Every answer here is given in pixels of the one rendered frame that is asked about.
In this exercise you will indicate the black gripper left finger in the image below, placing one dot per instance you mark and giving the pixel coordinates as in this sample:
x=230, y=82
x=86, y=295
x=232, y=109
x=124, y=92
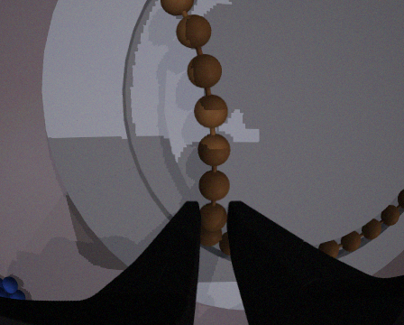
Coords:
x=158, y=288

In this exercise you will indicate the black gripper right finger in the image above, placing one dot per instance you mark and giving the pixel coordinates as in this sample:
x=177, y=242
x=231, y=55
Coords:
x=285, y=281

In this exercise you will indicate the grey round tray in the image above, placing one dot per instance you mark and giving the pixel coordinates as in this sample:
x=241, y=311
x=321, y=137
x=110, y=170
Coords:
x=315, y=122

